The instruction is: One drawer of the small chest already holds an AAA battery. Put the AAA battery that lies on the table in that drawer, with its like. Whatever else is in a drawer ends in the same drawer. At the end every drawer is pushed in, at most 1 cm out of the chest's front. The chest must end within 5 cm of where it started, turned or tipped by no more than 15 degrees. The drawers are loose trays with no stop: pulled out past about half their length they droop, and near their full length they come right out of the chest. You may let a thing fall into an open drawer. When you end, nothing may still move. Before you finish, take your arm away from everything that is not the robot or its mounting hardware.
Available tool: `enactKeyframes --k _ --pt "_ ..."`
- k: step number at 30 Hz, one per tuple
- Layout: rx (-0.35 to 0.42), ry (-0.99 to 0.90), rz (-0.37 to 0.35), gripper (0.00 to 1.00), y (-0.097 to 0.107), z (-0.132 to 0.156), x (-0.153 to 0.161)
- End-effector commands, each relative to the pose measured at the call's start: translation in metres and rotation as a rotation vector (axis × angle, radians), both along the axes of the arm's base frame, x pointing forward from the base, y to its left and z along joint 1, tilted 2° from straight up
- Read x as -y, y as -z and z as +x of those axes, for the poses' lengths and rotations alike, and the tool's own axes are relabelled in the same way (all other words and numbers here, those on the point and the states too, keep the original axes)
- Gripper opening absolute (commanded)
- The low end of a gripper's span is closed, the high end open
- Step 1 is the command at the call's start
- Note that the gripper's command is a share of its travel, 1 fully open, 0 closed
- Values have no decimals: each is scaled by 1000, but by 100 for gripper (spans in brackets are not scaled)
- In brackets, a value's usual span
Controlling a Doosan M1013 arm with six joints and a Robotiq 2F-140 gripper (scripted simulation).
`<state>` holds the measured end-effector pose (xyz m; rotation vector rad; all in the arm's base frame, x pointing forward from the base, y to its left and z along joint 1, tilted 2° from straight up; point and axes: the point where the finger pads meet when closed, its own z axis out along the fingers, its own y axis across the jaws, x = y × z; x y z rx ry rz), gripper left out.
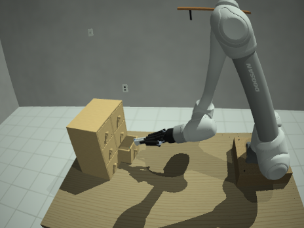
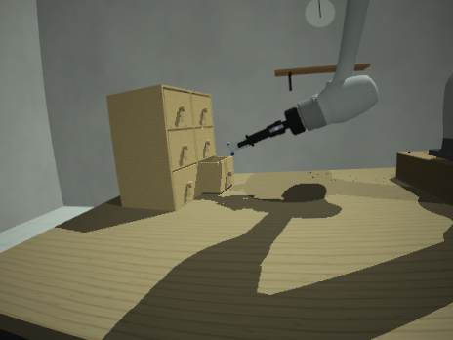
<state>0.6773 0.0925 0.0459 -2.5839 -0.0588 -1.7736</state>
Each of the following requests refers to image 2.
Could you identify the tan wooden chest of drawers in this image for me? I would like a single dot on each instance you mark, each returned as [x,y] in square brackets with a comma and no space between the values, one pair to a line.
[140,144]

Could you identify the tan wooden drawer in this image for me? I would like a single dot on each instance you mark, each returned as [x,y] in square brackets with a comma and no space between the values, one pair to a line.
[181,147]
[176,114]
[215,173]
[185,182]
[204,142]
[200,105]

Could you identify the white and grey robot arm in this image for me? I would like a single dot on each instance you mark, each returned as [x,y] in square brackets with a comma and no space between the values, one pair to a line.
[346,99]

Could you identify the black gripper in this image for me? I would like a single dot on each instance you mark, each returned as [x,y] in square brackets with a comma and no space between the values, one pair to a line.
[293,121]

